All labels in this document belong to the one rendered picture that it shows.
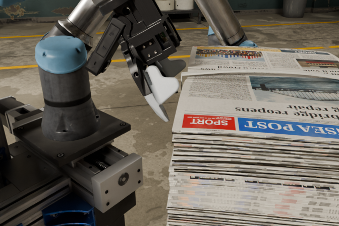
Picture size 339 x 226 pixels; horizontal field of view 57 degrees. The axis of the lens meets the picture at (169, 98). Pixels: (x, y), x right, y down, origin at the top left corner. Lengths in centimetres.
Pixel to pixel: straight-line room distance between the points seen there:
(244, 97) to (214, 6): 47
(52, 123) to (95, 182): 18
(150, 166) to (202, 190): 168
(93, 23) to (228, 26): 37
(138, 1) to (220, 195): 30
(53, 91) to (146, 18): 36
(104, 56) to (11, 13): 662
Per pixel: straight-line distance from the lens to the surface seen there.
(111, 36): 52
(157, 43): 49
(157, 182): 194
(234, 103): 41
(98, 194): 77
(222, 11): 88
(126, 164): 78
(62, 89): 78
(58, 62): 76
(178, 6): 651
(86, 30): 90
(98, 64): 54
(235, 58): 60
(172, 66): 59
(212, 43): 105
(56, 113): 81
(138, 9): 50
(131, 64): 49
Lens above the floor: 124
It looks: 25 degrees down
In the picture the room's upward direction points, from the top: straight up
